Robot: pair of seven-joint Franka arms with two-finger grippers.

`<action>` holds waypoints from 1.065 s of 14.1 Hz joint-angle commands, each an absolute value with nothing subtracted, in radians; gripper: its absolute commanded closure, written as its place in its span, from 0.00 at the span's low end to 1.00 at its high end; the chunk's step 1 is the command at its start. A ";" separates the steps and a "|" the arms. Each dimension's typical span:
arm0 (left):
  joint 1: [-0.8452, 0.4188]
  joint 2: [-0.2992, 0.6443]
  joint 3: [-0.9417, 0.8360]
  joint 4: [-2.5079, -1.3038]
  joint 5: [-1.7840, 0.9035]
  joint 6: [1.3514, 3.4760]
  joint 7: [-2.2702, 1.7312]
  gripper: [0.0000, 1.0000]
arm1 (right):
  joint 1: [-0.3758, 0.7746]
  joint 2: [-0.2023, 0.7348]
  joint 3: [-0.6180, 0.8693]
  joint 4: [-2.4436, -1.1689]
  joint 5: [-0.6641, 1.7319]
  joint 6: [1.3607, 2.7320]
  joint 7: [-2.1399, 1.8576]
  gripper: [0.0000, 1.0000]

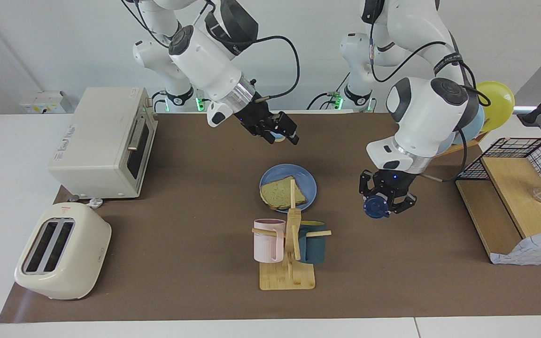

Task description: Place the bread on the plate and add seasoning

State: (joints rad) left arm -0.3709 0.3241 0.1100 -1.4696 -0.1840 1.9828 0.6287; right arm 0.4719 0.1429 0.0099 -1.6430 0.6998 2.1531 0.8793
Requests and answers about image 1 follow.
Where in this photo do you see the white toaster oven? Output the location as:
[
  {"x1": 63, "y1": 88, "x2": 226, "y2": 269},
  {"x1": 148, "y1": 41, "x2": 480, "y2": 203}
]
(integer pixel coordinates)
[{"x1": 47, "y1": 87, "x2": 158, "y2": 200}]

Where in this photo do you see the wooden mug rack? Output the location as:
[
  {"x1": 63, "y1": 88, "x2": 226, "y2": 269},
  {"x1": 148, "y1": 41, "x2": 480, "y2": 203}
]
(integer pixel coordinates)
[{"x1": 252, "y1": 179, "x2": 332, "y2": 291}]

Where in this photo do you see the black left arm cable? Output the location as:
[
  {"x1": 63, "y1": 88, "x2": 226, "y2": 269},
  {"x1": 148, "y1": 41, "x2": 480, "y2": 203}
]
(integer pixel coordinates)
[{"x1": 369, "y1": 14, "x2": 492, "y2": 183}]

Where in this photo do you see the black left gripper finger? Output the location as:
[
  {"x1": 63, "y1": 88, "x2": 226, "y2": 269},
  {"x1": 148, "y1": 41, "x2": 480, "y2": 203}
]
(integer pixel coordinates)
[
  {"x1": 390, "y1": 192, "x2": 417, "y2": 214},
  {"x1": 359, "y1": 170, "x2": 375, "y2": 201}
]

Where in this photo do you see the dark teal mug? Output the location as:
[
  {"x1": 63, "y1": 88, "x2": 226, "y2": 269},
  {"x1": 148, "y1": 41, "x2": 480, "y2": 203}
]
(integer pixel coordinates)
[{"x1": 297, "y1": 221, "x2": 327, "y2": 264}]

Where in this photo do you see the toasted bread slice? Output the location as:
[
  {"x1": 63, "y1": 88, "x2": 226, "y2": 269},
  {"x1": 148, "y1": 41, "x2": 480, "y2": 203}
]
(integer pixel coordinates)
[{"x1": 260, "y1": 176, "x2": 308, "y2": 210}]

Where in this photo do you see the light blue round plate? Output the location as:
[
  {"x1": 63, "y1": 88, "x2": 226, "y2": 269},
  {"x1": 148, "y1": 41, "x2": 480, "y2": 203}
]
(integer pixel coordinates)
[{"x1": 454, "y1": 109, "x2": 486, "y2": 145}]

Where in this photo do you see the yellow round plate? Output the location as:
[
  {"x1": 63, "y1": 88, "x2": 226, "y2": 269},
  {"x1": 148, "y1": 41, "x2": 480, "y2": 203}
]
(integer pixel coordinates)
[{"x1": 476, "y1": 81, "x2": 515, "y2": 133}]

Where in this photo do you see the black left base cable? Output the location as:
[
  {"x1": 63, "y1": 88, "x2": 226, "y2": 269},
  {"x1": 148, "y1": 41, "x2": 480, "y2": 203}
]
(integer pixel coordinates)
[{"x1": 306, "y1": 70, "x2": 349, "y2": 111}]

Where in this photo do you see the wooden plate rack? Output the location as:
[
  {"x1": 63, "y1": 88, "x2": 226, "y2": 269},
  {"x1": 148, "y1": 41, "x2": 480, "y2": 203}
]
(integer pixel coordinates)
[{"x1": 435, "y1": 132, "x2": 489, "y2": 158}]

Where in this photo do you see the cream two-slot toaster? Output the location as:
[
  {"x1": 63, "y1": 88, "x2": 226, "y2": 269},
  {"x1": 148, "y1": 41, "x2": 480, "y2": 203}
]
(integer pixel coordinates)
[{"x1": 15, "y1": 202, "x2": 112, "y2": 300}]

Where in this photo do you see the seasoning bottle navy cap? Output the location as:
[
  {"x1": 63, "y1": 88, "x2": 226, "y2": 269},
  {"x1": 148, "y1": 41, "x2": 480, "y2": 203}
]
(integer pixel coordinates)
[{"x1": 363, "y1": 193, "x2": 391, "y2": 220}]

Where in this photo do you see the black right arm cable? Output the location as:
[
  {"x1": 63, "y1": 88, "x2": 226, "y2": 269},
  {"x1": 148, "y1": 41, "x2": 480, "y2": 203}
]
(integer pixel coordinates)
[{"x1": 200, "y1": 0, "x2": 300, "y2": 101}]

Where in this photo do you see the pink ribbed mug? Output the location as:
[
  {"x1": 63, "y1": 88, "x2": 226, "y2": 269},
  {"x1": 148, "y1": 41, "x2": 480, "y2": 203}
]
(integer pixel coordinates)
[{"x1": 253, "y1": 219, "x2": 286, "y2": 263}]

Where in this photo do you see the brown table mat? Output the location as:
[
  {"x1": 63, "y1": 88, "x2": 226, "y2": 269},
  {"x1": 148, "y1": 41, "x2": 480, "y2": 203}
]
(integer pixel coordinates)
[{"x1": 0, "y1": 113, "x2": 541, "y2": 323}]

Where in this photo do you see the white wall socket box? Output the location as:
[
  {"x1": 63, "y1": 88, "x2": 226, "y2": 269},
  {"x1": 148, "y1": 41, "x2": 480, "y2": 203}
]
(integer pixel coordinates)
[{"x1": 20, "y1": 91, "x2": 71, "y2": 114}]

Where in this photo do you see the wooden shelf black wire frame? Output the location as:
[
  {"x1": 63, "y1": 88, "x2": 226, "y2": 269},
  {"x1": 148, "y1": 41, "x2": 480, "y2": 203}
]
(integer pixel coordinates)
[{"x1": 455, "y1": 138, "x2": 541, "y2": 263}]

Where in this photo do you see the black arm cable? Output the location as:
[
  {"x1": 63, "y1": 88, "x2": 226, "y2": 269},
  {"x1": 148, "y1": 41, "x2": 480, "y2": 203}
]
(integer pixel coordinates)
[
  {"x1": 369, "y1": 14, "x2": 492, "y2": 183},
  {"x1": 200, "y1": 0, "x2": 300, "y2": 101}
]

